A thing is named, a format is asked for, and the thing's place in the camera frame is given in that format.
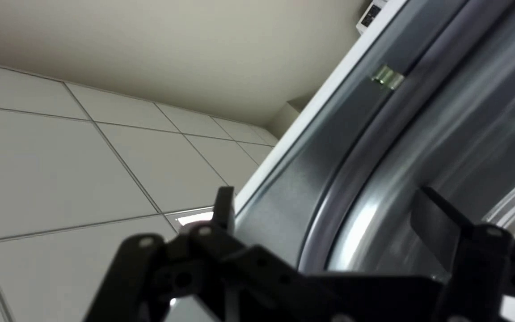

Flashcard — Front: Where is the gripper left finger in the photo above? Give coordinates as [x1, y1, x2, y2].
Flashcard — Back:
[83, 187, 304, 322]

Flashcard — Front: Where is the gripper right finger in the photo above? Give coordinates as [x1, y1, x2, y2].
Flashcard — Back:
[411, 187, 515, 322]

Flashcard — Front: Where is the round steel machine door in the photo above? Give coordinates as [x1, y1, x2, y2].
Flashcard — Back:
[297, 0, 515, 274]

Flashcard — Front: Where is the ceiling light panel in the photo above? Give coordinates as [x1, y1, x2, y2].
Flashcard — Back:
[176, 209, 215, 227]

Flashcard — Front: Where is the steel front-load laundry machine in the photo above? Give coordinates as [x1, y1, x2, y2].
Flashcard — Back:
[234, 0, 515, 322]

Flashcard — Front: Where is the white box with dark display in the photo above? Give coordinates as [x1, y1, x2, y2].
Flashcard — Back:
[356, 0, 388, 34]

